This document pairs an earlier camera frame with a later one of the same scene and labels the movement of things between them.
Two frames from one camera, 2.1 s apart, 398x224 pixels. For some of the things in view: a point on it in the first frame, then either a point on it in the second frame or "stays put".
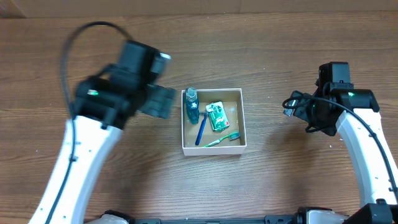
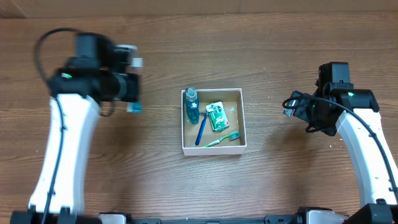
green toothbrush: [232, 136] stays put
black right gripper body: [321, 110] stays put
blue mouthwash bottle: [192, 104] stays put
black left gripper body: [158, 101] → [133, 88]
